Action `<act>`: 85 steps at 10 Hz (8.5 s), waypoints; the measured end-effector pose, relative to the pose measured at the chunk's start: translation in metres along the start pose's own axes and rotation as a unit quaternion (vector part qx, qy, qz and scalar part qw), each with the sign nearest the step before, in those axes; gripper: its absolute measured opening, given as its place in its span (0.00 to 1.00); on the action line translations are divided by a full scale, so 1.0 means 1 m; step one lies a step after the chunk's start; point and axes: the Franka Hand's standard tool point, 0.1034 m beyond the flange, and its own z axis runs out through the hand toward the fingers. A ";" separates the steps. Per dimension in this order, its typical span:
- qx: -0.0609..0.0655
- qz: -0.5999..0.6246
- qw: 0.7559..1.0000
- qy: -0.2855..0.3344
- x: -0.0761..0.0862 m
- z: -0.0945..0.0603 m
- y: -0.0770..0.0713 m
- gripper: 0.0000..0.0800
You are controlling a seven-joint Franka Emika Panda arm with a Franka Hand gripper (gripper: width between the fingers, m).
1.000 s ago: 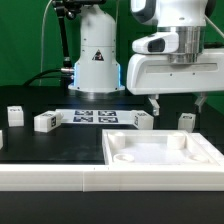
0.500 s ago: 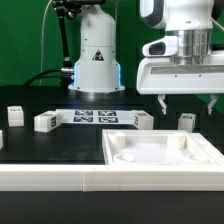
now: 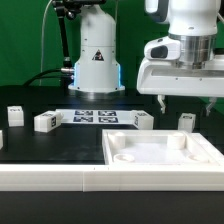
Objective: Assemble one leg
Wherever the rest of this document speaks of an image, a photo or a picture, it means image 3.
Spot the black cable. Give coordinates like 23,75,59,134
22,68,74,87

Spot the white square tabletop part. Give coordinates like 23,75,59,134
102,130,224,166

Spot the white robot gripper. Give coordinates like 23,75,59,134
137,57,224,116

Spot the sheet with black markers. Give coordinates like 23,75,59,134
57,109,133,125

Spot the white fence wall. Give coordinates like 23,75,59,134
0,163,224,192

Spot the white cable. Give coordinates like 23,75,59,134
39,0,54,87

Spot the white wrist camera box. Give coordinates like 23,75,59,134
144,36,181,60

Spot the black camera stand pole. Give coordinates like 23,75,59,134
51,0,81,84

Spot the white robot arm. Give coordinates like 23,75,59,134
69,0,224,108

